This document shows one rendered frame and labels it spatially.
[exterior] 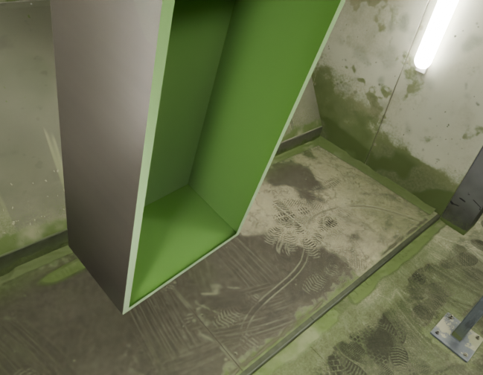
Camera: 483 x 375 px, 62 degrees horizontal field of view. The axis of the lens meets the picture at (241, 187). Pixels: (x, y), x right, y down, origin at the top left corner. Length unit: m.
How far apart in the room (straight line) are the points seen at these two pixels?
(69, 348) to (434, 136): 2.39
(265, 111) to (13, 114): 1.28
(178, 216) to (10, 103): 0.98
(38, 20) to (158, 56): 1.64
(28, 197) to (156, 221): 0.73
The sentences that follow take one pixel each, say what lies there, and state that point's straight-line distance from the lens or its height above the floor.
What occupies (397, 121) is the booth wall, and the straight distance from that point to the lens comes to 2.99.
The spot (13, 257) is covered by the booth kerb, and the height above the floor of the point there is 0.13.
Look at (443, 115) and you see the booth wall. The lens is 2.84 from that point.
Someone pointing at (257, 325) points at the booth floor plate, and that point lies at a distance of 2.03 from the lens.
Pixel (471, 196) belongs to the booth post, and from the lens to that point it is 2.94.
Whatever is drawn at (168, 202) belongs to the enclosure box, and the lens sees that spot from 1.83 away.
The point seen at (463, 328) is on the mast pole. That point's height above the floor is 0.10.
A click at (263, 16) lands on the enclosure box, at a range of 1.33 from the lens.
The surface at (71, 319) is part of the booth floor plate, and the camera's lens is 2.07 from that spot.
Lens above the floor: 1.74
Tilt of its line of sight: 39 degrees down
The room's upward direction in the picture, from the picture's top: 9 degrees clockwise
